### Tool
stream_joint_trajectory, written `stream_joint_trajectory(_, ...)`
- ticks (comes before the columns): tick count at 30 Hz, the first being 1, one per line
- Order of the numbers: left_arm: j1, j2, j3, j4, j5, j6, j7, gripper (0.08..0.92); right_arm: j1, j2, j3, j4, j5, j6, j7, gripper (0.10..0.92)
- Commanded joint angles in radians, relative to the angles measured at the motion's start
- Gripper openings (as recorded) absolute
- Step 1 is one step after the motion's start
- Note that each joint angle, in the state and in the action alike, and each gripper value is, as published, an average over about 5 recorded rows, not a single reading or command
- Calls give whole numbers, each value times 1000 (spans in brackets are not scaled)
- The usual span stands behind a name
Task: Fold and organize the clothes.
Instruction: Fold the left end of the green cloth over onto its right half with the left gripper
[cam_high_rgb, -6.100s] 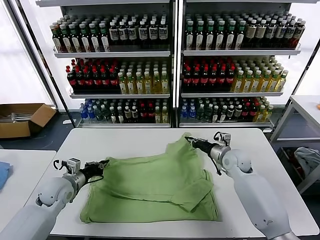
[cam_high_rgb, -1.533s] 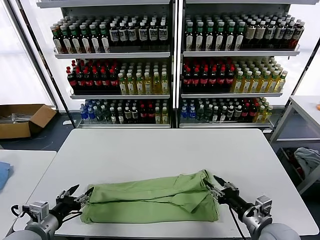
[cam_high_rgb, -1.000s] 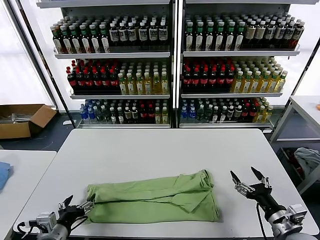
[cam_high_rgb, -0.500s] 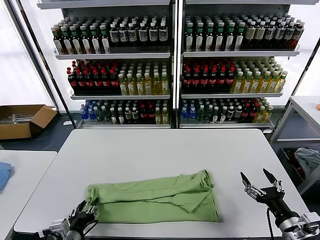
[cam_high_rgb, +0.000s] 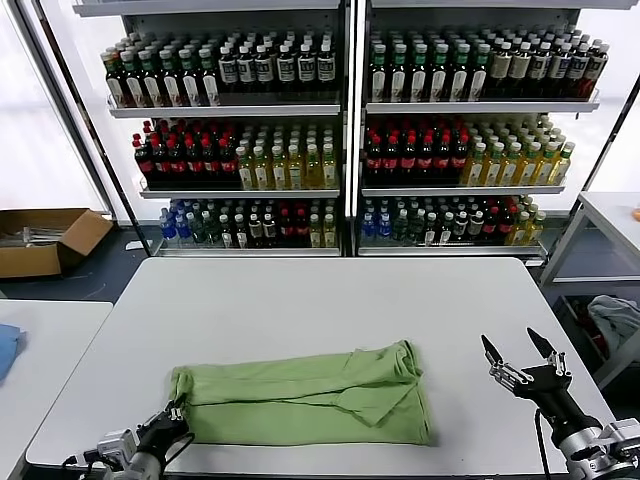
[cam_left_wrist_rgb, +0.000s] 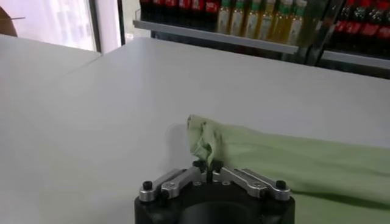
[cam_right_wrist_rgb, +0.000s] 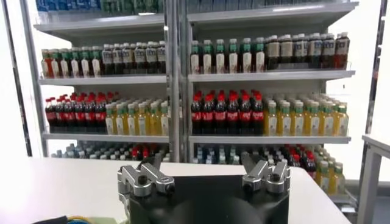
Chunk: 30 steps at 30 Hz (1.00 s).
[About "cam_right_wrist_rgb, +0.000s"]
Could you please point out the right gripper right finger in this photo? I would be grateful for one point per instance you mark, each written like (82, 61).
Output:
(268, 178)

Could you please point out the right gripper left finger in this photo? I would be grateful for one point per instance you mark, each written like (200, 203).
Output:
(143, 179)

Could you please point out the red cap cola bottle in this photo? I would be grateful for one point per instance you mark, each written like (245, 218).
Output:
(196, 117)
(220, 117)
(80, 117)
(90, 117)
(258, 117)
(50, 117)
(310, 165)
(70, 117)
(296, 162)
(245, 117)
(233, 117)
(100, 117)
(208, 117)
(60, 117)

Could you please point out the yellow tea bottle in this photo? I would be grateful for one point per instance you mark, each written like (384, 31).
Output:
(285, 123)
(110, 121)
(323, 178)
(298, 123)
(164, 121)
(131, 121)
(314, 124)
(142, 121)
(153, 121)
(271, 123)
(120, 121)
(342, 124)
(327, 124)
(338, 181)

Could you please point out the grey shelf unit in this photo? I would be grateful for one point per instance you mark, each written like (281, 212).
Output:
(268, 75)
(103, 79)

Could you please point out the green cap tea bottle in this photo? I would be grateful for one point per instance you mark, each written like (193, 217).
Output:
(96, 64)
(220, 59)
(55, 65)
(45, 65)
(85, 64)
(233, 58)
(207, 59)
(246, 58)
(259, 58)
(65, 65)
(195, 59)
(75, 64)

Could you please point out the white label dark bottle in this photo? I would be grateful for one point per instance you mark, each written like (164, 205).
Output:
(150, 58)
(161, 57)
(118, 59)
(128, 58)
(140, 58)
(107, 59)

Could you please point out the beige label dark bottle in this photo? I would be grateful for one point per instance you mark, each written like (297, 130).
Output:
(273, 51)
(286, 51)

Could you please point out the blue label dark bottle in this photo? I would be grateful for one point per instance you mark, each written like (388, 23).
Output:
(328, 50)
(299, 50)
(315, 50)

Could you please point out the red tea bottle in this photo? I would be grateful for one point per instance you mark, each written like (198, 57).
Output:
(342, 51)

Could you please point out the black slanted pole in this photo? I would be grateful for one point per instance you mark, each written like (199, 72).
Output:
(18, 91)
(374, 76)

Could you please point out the white metal-frame table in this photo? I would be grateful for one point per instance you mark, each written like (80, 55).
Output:
(368, 182)

